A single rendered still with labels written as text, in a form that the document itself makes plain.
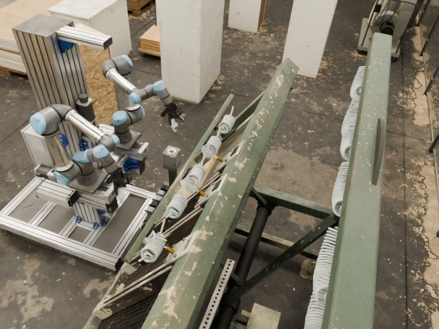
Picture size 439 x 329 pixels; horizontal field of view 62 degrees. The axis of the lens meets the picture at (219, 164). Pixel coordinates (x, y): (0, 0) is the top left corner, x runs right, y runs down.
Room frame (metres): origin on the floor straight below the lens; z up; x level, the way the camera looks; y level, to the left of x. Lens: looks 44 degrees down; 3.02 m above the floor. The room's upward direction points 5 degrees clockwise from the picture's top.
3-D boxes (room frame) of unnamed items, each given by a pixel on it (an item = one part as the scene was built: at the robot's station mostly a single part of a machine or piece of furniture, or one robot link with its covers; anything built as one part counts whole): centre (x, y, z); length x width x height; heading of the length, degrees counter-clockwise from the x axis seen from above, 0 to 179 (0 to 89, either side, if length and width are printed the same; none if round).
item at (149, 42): (5.71, 1.15, 0.15); 0.61 x 0.52 x 0.31; 164
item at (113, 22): (5.23, 2.01, 0.48); 1.00 x 0.64 x 0.95; 164
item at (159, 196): (1.83, 0.47, 0.69); 0.50 x 0.14 x 0.24; 163
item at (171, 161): (2.27, 0.41, 0.84); 0.12 x 0.12 x 0.18; 73
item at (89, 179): (1.79, 0.94, 1.09); 0.15 x 0.15 x 0.10
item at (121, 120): (2.27, 0.80, 1.20); 0.13 x 0.12 x 0.14; 138
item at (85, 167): (1.79, 0.95, 1.20); 0.13 x 0.12 x 0.14; 150
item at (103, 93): (3.55, 1.59, 0.63); 0.50 x 0.42 x 1.25; 147
